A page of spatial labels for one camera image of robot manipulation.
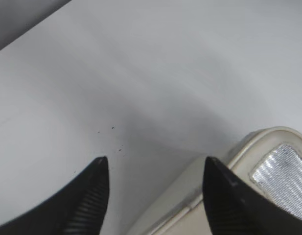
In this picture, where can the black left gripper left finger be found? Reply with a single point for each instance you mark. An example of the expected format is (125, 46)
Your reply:
(79, 208)

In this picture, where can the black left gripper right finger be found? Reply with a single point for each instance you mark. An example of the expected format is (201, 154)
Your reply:
(234, 208)

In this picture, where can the cream zippered bag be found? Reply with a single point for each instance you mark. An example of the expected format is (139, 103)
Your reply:
(259, 192)

